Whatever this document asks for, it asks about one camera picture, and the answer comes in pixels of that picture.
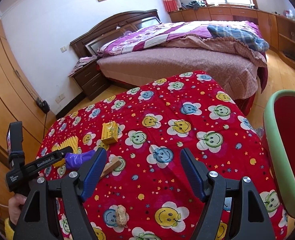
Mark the black charger plug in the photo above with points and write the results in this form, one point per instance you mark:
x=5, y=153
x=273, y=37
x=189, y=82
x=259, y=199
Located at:
x=43, y=105

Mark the dark clothes pile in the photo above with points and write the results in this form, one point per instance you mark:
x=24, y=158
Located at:
x=195, y=4

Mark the purple plastic wrapper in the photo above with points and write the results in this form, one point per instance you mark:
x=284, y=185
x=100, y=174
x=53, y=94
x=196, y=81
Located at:
x=75, y=161

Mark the peanut in shell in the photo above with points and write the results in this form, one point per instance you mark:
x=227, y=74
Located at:
x=121, y=217

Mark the pink cloth on nightstand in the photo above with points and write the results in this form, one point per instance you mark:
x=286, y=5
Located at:
x=81, y=63

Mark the small brown cardboard piece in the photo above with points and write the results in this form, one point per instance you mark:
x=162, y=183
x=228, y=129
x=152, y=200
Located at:
x=109, y=167

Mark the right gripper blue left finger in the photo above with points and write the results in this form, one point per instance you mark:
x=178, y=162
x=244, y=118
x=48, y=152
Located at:
x=90, y=173

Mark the green red round bin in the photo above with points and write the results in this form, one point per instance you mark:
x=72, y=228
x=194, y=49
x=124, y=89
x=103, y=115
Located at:
x=279, y=138

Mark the person's left hand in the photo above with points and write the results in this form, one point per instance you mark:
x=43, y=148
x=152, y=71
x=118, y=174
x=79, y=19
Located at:
x=15, y=204

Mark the dark wooden nightstand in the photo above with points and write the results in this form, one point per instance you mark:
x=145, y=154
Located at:
x=90, y=79

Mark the dark wooden bed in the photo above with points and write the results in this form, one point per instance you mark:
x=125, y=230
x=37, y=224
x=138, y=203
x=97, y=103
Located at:
x=124, y=23

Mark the yellow small cardboard box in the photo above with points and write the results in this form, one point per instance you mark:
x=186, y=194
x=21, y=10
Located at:
x=109, y=133

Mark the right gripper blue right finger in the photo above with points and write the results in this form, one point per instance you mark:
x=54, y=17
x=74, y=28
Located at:
x=195, y=174

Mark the pink bedspread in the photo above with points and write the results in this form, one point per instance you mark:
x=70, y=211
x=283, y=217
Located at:
x=239, y=70

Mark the blue plaid cloth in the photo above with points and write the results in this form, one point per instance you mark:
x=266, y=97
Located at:
x=248, y=38

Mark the light wooden wardrobe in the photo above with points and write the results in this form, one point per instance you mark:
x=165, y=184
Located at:
x=17, y=103

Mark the red smiley flower blanket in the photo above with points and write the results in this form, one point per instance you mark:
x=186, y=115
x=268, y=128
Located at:
x=155, y=122

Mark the purple patterned quilt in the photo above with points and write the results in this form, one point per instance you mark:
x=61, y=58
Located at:
x=158, y=34

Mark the wooden window cabinet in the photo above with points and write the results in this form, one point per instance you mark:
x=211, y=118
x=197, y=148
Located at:
x=277, y=30

